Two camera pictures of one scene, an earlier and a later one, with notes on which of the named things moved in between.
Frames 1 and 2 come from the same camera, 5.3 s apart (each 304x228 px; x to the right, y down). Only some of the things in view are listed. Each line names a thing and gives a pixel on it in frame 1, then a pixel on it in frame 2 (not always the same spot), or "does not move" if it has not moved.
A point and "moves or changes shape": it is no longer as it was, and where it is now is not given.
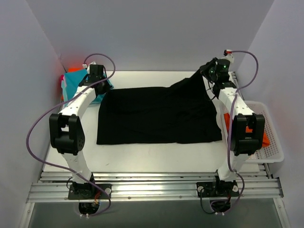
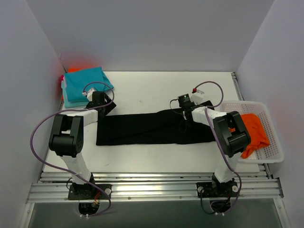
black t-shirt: [184, 113] moves or changes shape
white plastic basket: [272, 154] does not move
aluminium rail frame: [54, 186] does not move
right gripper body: [205, 69] → [187, 112]
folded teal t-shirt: [72, 80] does not move
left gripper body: [104, 85] → [107, 107]
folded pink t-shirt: [62, 78] does not move
